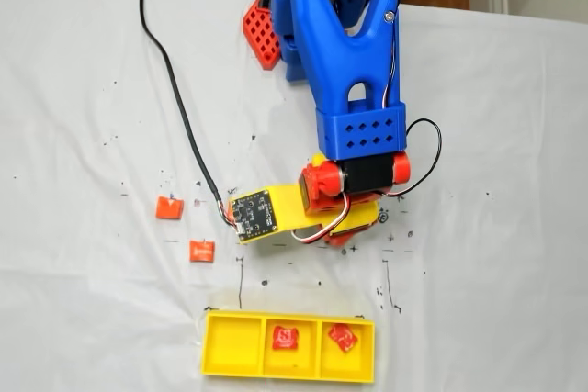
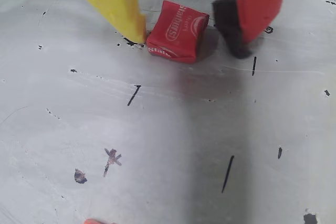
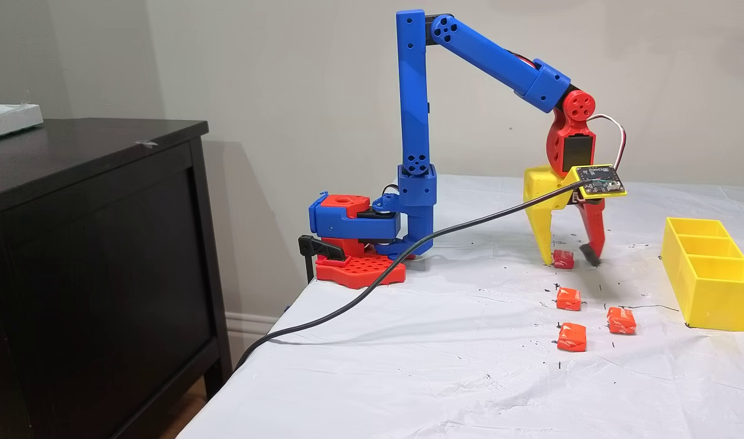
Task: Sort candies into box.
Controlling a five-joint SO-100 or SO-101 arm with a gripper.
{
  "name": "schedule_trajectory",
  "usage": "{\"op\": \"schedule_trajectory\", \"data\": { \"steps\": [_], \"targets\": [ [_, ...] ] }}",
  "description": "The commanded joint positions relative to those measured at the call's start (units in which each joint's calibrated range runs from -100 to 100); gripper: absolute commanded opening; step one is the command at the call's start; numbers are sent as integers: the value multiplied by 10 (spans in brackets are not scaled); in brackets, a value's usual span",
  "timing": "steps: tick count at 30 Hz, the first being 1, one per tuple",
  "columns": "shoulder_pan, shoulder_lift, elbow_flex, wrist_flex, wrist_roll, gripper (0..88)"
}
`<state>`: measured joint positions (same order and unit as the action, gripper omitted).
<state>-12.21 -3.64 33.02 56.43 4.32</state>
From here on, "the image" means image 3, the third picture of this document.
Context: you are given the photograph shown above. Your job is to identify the yellow three-compartment box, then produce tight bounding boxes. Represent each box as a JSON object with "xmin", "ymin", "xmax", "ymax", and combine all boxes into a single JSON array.
[{"xmin": 660, "ymin": 217, "xmax": 744, "ymax": 333}]

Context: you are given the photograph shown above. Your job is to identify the white flat box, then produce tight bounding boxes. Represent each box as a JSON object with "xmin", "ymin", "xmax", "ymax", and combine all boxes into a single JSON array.
[{"xmin": 0, "ymin": 104, "xmax": 45, "ymax": 142}]

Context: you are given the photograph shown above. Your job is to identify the white tablecloth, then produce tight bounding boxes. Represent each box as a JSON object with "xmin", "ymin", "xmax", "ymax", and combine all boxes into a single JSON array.
[{"xmin": 176, "ymin": 174, "xmax": 744, "ymax": 439}]

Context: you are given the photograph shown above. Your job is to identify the black table clamp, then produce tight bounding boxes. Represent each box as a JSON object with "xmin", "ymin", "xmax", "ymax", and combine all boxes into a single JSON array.
[{"xmin": 298, "ymin": 235, "xmax": 348, "ymax": 284}]

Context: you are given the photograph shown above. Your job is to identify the white baseboard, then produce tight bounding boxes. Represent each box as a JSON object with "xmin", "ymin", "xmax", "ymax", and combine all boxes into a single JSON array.
[{"xmin": 224, "ymin": 311, "xmax": 281, "ymax": 369}]

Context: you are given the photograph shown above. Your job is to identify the dark wooden cabinet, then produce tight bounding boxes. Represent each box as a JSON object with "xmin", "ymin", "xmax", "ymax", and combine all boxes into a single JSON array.
[{"xmin": 0, "ymin": 118, "xmax": 234, "ymax": 439}]

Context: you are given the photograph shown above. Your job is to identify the camera board on yellow mount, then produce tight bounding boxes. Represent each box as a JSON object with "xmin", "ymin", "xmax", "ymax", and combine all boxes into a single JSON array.
[{"xmin": 572, "ymin": 163, "xmax": 628, "ymax": 201}]

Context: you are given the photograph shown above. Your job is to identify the black camera cable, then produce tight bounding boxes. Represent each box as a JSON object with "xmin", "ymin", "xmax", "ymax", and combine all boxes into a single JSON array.
[{"xmin": 234, "ymin": 180, "xmax": 586, "ymax": 371}]

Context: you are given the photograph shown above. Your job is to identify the black red white servo wire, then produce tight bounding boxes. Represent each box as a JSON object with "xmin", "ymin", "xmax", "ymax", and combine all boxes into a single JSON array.
[{"xmin": 585, "ymin": 113, "xmax": 627, "ymax": 171}]

